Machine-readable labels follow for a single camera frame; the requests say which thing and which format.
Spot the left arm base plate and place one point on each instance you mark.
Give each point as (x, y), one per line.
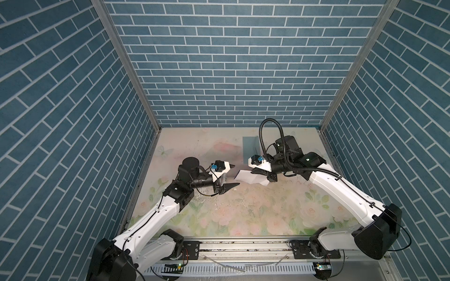
(190, 248)

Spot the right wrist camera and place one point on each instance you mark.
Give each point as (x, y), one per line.
(257, 161)

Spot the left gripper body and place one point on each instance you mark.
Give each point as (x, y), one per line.
(203, 181)

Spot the white letter paper blue border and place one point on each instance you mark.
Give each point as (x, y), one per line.
(252, 179)

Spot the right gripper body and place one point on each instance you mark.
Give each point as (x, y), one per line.
(281, 165)

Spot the teal envelope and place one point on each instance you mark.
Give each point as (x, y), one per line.
(251, 147)

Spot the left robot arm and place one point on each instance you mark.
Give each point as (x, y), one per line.
(125, 257)

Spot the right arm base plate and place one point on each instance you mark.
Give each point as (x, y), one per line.
(303, 249)

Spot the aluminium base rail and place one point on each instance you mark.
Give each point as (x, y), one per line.
(250, 249)

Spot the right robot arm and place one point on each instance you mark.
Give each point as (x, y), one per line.
(378, 225)

